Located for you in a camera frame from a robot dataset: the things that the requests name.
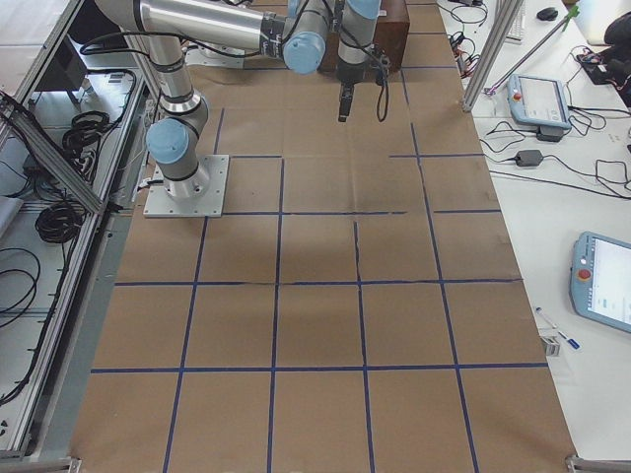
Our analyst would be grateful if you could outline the white keyboard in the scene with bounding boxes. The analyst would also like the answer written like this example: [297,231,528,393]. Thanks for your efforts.
[505,2,526,44]

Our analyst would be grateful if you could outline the coiled black cable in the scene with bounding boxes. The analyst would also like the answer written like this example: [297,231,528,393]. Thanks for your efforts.
[35,199,83,245]

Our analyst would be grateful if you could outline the teach pendant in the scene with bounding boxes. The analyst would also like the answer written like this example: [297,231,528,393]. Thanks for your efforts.
[569,232,631,333]
[507,74,571,130]

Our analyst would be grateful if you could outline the aluminium frame rail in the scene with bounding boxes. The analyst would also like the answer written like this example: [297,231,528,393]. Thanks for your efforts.
[1,89,135,215]

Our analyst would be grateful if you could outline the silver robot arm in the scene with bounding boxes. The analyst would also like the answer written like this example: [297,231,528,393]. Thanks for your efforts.
[97,1,332,202]
[282,1,389,122]

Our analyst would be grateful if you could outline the black computer mouse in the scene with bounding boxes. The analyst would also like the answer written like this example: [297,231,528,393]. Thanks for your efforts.
[536,7,559,22]

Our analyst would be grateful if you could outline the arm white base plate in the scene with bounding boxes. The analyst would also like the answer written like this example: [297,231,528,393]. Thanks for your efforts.
[143,155,230,218]

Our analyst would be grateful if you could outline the blue white pen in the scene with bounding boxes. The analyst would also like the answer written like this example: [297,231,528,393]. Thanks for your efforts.
[535,306,581,350]

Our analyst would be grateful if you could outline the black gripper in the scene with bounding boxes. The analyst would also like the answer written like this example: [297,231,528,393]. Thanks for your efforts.
[336,61,366,122]

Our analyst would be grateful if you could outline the lower teach pendant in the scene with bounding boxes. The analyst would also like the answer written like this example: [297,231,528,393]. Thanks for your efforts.
[569,232,631,333]

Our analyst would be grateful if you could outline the upper teach pendant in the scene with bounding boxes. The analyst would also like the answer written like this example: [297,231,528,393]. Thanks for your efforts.
[507,74,571,130]

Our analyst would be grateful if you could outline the black power brick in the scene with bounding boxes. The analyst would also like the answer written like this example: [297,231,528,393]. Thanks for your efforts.
[515,150,543,168]

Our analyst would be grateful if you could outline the aluminium frame post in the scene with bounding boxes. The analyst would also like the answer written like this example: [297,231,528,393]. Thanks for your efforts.
[461,0,523,112]

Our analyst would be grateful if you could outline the small grey binder clip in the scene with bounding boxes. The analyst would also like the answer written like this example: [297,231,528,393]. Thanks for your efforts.
[540,336,561,357]

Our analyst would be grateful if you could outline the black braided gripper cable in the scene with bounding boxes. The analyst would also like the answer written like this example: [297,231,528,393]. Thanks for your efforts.
[367,43,391,123]

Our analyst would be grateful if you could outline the dark wooden drawer cabinet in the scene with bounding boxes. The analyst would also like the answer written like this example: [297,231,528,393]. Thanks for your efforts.
[317,0,410,75]

